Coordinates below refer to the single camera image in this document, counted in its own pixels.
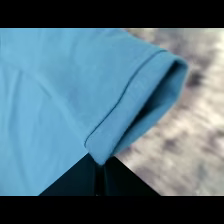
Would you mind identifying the blue T-shirt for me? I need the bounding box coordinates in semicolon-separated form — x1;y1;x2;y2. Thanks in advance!
0;28;190;197

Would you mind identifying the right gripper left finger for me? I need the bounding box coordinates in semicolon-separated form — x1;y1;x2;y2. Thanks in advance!
39;152;102;197

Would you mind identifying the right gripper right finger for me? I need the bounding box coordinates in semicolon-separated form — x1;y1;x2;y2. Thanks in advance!
100;155;162;197

